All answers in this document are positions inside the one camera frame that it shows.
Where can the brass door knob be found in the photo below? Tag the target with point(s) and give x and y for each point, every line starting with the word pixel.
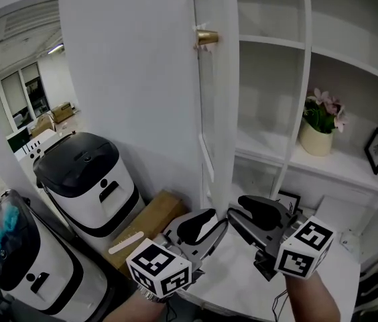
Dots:
pixel 207 38

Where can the small white blue-label object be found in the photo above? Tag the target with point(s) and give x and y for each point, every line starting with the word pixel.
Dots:
pixel 348 241

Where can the black deer picture frame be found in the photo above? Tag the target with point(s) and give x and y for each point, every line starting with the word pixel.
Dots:
pixel 289 200

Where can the white shelving unit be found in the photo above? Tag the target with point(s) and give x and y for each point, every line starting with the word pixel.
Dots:
pixel 343 79

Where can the long ceiling light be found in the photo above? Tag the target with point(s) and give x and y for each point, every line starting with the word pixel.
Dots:
pixel 56 49

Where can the background printed cardboard box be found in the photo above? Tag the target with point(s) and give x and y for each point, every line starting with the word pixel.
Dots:
pixel 62 112

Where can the person's left forearm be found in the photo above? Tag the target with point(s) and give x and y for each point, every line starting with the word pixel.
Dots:
pixel 135 310

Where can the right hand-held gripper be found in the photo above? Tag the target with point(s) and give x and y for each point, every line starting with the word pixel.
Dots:
pixel 304 247

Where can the white flat board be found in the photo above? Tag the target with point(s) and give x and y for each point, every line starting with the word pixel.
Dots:
pixel 343 210

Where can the white machine with dots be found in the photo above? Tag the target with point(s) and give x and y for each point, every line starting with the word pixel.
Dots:
pixel 36 146

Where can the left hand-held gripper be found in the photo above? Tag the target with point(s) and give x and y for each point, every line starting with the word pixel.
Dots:
pixel 159 267

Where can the person's right forearm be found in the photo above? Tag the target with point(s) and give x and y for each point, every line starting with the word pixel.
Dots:
pixel 309 300

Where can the silver wristwatch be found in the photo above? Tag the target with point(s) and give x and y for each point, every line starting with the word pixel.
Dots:
pixel 153 297

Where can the white cabinet door ribbed glass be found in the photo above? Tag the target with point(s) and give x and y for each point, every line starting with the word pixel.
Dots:
pixel 226 112

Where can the white black delivery robot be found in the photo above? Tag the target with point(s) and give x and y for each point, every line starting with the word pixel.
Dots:
pixel 58 273
pixel 102 210

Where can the dark green screen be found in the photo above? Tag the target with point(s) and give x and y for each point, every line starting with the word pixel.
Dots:
pixel 18 139

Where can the pink flowers in cream pot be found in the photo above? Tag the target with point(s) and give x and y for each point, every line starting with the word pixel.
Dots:
pixel 316 143

